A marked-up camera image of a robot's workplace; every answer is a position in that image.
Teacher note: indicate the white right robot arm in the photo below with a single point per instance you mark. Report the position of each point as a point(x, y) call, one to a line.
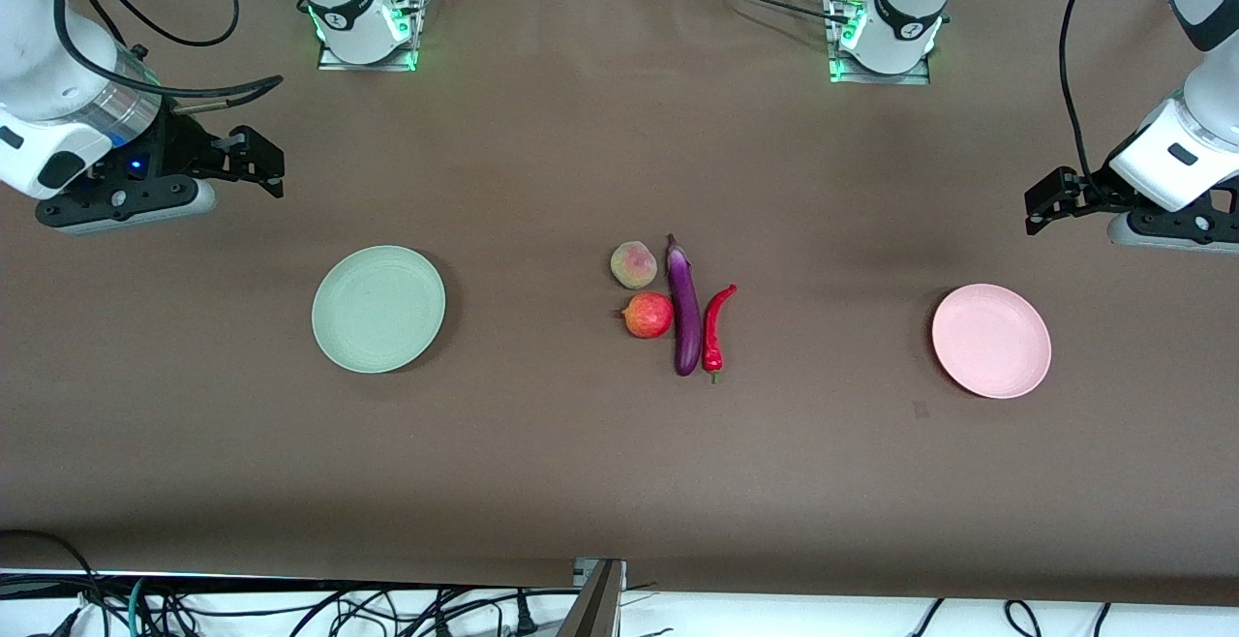
point(39, 56)

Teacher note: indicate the brown table cover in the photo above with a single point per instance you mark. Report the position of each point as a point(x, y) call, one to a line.
point(581, 472)

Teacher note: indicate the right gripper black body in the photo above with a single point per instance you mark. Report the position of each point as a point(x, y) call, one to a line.
point(186, 149)

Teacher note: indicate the purple eggplant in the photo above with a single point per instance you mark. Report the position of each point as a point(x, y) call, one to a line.
point(685, 318)

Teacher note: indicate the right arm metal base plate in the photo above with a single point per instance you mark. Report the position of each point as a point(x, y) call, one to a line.
point(368, 66)

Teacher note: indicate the light green plate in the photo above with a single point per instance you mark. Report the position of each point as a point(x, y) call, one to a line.
point(377, 308)

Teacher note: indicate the aluminium camera post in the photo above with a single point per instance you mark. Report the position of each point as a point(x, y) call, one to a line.
point(595, 608)

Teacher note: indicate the red pomegranate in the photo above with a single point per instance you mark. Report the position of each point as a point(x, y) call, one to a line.
point(649, 316)

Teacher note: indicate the red chili pepper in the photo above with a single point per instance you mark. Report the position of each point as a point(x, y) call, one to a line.
point(713, 337)

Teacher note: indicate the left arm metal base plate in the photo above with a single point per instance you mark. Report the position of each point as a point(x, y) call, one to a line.
point(881, 78)

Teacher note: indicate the pink plate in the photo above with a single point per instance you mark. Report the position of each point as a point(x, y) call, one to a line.
point(987, 342)

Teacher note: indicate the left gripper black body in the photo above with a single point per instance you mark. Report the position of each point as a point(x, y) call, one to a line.
point(1092, 191)

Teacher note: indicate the yellow pink peach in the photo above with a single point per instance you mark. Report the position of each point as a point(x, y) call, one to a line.
point(634, 264)

